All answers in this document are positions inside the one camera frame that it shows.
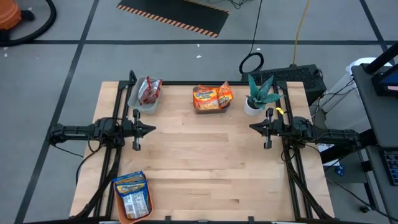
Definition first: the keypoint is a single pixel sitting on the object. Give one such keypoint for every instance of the white waste bin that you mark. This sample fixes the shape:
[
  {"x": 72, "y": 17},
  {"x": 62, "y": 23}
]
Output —
[{"x": 357, "y": 63}]

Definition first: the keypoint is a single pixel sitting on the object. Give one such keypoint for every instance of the black keyboard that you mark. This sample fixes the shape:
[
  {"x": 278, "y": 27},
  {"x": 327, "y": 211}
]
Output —
[{"x": 392, "y": 168}]

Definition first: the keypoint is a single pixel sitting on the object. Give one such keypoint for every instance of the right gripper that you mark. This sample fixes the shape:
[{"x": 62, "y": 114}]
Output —
[{"x": 280, "y": 128}]

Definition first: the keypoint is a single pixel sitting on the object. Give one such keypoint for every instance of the grey plastic bin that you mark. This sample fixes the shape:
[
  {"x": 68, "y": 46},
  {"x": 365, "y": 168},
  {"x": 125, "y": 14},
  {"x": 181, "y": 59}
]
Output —
[{"x": 146, "y": 109}]

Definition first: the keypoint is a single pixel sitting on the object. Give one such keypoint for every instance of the brown plastic bin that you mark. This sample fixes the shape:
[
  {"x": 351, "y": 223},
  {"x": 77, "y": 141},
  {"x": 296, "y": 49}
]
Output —
[{"x": 214, "y": 111}]

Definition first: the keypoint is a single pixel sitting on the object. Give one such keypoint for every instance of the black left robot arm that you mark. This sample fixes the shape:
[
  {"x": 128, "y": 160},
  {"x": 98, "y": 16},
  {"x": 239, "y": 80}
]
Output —
[{"x": 77, "y": 130}]

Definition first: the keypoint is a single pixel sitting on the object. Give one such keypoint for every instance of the white paper sheet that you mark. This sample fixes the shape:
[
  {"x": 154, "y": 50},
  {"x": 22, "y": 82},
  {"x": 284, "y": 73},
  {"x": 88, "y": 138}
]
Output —
[{"x": 328, "y": 155}]

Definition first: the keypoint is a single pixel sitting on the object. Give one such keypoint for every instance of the small blue object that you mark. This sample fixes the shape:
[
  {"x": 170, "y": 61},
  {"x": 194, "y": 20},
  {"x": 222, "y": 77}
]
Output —
[{"x": 340, "y": 170}]

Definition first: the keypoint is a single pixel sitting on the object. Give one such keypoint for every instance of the black desk leg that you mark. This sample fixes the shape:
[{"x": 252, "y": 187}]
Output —
[{"x": 345, "y": 152}]

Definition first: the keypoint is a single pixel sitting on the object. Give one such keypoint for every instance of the black caster wheel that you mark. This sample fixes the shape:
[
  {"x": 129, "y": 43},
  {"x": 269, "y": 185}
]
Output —
[{"x": 364, "y": 209}]

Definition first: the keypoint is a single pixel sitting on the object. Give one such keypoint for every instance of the black hazard-striped floor mat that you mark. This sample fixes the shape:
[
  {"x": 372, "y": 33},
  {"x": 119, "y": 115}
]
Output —
[{"x": 174, "y": 14}]

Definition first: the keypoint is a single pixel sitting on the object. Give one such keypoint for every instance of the black monitor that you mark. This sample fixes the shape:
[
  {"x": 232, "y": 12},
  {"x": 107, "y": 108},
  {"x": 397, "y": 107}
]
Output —
[{"x": 381, "y": 85}]

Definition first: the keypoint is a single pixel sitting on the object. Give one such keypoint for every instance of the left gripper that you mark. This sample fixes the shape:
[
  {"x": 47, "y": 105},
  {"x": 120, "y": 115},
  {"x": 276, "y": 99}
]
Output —
[{"x": 133, "y": 130}]

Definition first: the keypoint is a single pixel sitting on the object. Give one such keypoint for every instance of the black monitor pole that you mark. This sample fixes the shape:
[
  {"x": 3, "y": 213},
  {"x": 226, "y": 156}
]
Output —
[{"x": 382, "y": 57}]

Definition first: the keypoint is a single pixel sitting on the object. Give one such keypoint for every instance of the black computer case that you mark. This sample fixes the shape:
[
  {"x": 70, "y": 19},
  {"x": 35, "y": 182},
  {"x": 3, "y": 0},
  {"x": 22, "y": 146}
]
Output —
[{"x": 289, "y": 76}]

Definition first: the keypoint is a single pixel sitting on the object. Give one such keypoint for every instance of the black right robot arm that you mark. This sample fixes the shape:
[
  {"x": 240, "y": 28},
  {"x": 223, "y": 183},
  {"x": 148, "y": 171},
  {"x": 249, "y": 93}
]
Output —
[{"x": 335, "y": 135}]

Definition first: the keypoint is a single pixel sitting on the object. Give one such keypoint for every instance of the white plant pot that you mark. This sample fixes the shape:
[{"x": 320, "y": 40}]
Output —
[{"x": 250, "y": 111}]

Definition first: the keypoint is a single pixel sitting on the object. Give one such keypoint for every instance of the grey desk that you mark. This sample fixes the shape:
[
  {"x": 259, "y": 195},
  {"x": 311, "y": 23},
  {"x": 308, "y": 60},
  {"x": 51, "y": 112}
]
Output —
[{"x": 376, "y": 118}]

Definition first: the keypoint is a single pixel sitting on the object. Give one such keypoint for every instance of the green snake plant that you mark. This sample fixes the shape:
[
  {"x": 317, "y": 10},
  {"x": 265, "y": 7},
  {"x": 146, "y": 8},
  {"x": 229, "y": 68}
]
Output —
[{"x": 259, "y": 95}]

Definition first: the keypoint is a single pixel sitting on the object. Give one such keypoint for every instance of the black aluminium table frame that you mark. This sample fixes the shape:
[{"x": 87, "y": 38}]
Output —
[{"x": 180, "y": 83}]

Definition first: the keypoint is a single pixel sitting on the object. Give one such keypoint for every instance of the orange plastic bin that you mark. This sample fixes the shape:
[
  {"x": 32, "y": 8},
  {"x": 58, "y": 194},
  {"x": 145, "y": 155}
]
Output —
[{"x": 118, "y": 203}]

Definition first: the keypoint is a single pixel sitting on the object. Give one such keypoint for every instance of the orange shop vacuum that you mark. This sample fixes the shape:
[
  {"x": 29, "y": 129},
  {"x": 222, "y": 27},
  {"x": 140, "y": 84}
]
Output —
[{"x": 8, "y": 14}]

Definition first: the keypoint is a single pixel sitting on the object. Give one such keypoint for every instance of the yellow tag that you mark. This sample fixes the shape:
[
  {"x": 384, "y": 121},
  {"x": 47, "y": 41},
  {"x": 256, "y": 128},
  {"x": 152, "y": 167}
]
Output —
[{"x": 280, "y": 110}]

